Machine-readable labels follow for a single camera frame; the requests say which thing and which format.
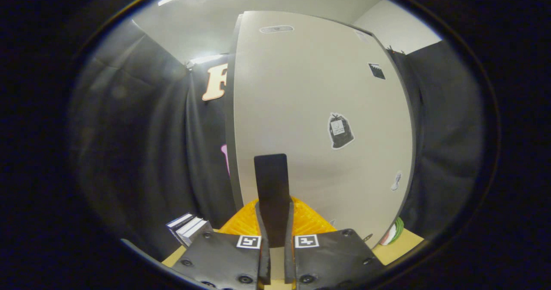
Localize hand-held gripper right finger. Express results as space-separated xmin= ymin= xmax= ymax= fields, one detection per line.
xmin=284 ymin=197 xmax=386 ymax=290

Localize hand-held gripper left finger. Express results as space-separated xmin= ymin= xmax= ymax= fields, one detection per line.
xmin=171 ymin=199 xmax=272 ymax=290

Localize black door handle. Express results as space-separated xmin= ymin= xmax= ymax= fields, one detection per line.
xmin=254 ymin=154 xmax=291 ymax=248

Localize white shoe cabinet door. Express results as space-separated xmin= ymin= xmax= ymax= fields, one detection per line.
xmin=232 ymin=10 xmax=416 ymax=250

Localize grey cover book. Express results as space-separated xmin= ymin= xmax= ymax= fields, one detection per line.
xmin=176 ymin=218 xmax=214 ymax=247

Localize blue cover book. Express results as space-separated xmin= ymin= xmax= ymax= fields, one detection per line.
xmin=166 ymin=213 xmax=197 ymax=240

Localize green red striped object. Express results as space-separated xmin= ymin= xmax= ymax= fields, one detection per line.
xmin=379 ymin=217 xmax=405 ymax=246

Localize black backdrop cloth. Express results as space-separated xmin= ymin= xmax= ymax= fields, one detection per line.
xmin=69 ymin=19 xmax=487 ymax=256

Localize ceiling light strip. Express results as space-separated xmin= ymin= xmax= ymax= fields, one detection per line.
xmin=189 ymin=53 xmax=229 ymax=65

